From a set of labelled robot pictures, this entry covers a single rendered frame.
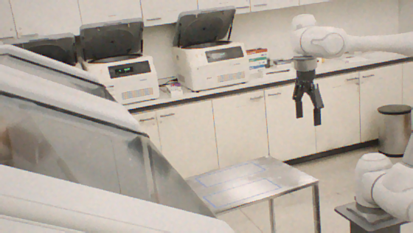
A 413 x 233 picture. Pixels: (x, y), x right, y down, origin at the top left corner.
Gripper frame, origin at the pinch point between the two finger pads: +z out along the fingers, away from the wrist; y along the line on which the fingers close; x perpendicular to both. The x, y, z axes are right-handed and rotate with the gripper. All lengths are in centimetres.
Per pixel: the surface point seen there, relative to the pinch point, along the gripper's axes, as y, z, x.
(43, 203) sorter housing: -113, -36, 98
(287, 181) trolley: 26.3, 38.0, -2.4
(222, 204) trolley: 20, 38, 34
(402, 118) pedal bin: 180, 80, -206
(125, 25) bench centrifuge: 239, -33, 28
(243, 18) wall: 282, -23, -98
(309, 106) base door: 219, 63, -131
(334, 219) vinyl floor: 112, 120, -84
